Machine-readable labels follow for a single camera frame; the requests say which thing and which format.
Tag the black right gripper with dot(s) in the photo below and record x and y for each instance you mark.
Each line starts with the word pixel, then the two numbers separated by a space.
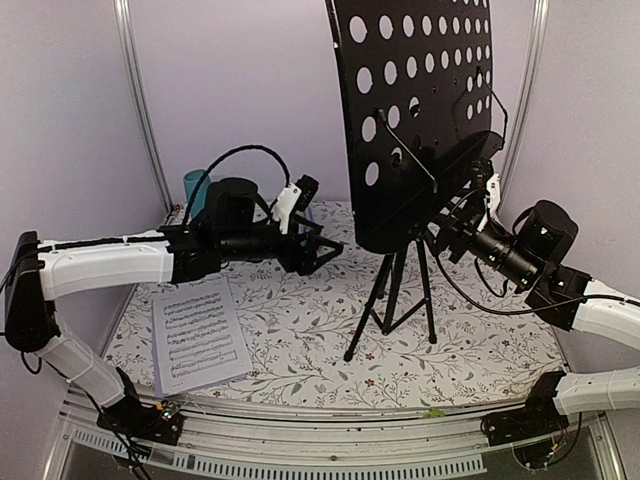
pixel 466 221

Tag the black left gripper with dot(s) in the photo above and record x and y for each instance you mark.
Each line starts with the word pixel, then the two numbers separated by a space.
pixel 293 261

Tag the black music stand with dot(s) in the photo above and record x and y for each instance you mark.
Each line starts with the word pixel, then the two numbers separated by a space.
pixel 416 89

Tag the sheet music booklet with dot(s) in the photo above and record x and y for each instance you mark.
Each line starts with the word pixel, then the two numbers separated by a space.
pixel 197 338

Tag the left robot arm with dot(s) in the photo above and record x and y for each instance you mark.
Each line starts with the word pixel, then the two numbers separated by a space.
pixel 235 224

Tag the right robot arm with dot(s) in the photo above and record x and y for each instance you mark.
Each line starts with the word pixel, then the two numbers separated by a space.
pixel 531 257

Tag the floral table mat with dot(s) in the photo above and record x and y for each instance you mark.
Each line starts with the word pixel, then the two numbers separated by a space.
pixel 459 343

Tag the teal ceramic vase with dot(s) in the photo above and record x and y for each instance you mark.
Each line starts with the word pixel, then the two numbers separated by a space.
pixel 196 183

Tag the green tape piece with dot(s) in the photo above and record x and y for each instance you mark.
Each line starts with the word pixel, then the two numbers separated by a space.
pixel 433 413

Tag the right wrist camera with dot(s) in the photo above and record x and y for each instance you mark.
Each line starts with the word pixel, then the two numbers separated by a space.
pixel 487 180

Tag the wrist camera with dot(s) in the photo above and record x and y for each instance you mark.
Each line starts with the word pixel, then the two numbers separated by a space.
pixel 296 196
pixel 487 180

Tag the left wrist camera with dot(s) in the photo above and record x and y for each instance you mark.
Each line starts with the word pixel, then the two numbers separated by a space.
pixel 296 196

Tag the aluminium frame post right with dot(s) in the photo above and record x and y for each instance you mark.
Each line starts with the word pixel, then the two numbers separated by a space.
pixel 533 58

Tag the aluminium front rail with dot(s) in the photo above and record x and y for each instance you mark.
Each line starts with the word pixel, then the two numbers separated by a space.
pixel 230 439

